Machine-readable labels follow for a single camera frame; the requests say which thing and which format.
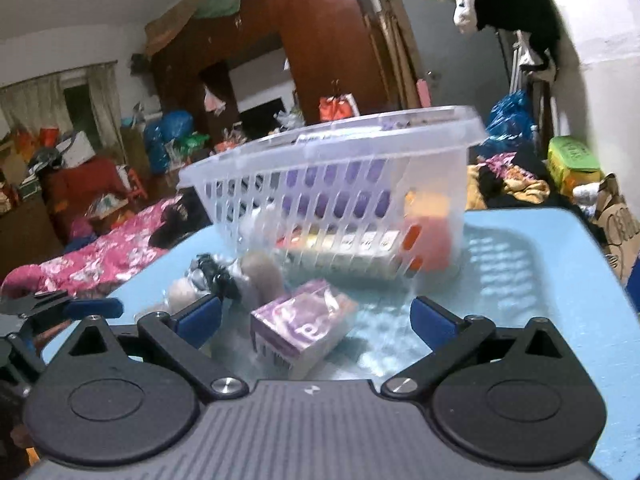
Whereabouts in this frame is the flat cardboard sheet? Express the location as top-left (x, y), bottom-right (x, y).
top-left (144, 0), bottom-right (227, 57)

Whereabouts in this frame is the black small object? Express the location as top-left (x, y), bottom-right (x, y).
top-left (192, 255), bottom-right (242, 302)

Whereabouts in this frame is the white fluffy object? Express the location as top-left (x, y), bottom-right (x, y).
top-left (239, 207), bottom-right (281, 247)

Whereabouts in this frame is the white and yellow box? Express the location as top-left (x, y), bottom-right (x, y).
top-left (276, 229), bottom-right (407, 279)

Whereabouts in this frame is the green box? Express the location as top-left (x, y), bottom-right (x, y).
top-left (546, 136), bottom-right (602, 197)

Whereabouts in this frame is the brown paper bag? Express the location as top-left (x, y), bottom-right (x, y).
top-left (596, 174), bottom-right (640, 283)

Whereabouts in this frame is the pale window curtain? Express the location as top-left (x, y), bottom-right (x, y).
top-left (0, 62), bottom-right (124, 142)

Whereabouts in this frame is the white round plush object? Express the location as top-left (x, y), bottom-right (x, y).
top-left (167, 277), bottom-right (202, 312)

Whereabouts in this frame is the blue plastic bag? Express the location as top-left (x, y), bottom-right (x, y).
top-left (144, 110), bottom-right (194, 174)
top-left (481, 91), bottom-right (539, 157)

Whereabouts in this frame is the purple tissue pack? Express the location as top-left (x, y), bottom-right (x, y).
top-left (250, 280), bottom-right (359, 381)

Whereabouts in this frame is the clear plastic basket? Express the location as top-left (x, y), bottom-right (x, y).
top-left (177, 106), bottom-right (488, 283)

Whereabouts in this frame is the metal clothes rack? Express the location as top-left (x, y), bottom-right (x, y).
top-left (509, 30), bottom-right (559, 137)

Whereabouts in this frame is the pile of clothes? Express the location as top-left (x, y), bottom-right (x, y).
top-left (466, 152), bottom-right (552, 211)

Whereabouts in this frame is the grey door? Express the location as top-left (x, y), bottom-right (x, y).
top-left (375, 0), bottom-right (517, 112)

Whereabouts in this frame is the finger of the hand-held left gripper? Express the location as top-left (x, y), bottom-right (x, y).
top-left (0, 332), bottom-right (47, 386)
top-left (0, 290), bottom-right (124, 332)

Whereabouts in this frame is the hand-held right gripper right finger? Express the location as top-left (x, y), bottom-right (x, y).
top-left (380, 296), bottom-right (576, 399)

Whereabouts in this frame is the dark cloth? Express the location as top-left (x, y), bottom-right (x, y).
top-left (149, 195), bottom-right (212, 249)

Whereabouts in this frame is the red chair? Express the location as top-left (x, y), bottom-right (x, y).
top-left (41, 155), bottom-right (134, 242)

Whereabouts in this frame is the orange bag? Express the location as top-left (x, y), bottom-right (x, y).
top-left (319, 94), bottom-right (361, 124)

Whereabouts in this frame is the purple box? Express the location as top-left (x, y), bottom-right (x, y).
top-left (284, 160), bottom-right (394, 222)

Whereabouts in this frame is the pink floral blanket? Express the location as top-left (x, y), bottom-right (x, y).
top-left (0, 195), bottom-right (202, 302)

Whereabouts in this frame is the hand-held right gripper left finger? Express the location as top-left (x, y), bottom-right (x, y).
top-left (65, 294), bottom-right (249, 403)

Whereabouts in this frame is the brown wooden wardrobe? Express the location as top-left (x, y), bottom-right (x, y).
top-left (150, 0), bottom-right (397, 127)

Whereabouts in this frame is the black hanging garment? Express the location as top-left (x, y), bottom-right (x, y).
top-left (475, 0), bottom-right (562, 72)

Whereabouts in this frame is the orange container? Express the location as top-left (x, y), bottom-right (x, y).
top-left (402, 190), bottom-right (454, 272)

